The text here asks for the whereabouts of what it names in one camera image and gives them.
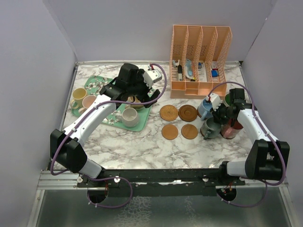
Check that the light blue mug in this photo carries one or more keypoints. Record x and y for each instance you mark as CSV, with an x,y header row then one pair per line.
x,y
204,110

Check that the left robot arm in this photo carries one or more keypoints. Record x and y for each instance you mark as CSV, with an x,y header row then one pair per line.
x,y
66,146

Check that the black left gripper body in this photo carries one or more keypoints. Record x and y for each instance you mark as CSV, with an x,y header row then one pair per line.
x,y
140,90

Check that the pale pink mug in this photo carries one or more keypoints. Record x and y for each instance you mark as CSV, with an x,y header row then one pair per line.
x,y
86,103

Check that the beige ceramic mug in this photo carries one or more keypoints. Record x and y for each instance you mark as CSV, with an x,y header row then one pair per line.
x,y
134,103

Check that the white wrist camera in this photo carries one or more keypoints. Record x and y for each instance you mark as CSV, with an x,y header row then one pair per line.
x,y
215,101
151,76

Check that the grey white mug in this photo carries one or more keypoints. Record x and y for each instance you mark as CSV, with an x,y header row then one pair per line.
x,y
129,117

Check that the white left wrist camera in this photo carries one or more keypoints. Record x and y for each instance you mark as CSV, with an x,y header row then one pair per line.
x,y
151,76

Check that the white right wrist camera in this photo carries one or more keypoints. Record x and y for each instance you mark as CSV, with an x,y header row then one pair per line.
x,y
215,101

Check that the pale yellow mug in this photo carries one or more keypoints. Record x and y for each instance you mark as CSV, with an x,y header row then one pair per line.
x,y
77,97

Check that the green floral mug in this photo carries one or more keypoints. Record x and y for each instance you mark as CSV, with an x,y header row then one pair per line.
x,y
226,100

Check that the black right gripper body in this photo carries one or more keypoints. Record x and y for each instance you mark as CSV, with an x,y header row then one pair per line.
x,y
222,113

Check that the light orange wooden coaster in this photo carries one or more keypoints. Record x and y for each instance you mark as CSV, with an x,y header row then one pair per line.
x,y
169,132

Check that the peach plastic desk organizer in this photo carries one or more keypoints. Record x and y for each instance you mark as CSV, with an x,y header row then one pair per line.
x,y
197,60

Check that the woven rattan coaster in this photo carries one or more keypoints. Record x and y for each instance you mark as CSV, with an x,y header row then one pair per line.
x,y
169,112

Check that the dark grey mug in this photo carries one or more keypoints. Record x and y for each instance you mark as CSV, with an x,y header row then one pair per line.
x,y
210,129

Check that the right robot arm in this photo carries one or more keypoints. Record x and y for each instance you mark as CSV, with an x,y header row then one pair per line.
x,y
268,156

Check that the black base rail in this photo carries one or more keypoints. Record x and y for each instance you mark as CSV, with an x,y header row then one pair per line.
x,y
160,182

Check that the pink red mug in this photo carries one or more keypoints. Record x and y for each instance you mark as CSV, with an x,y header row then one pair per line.
x,y
231,129

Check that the grooved brown wooden coaster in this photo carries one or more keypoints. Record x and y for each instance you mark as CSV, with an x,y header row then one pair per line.
x,y
187,113

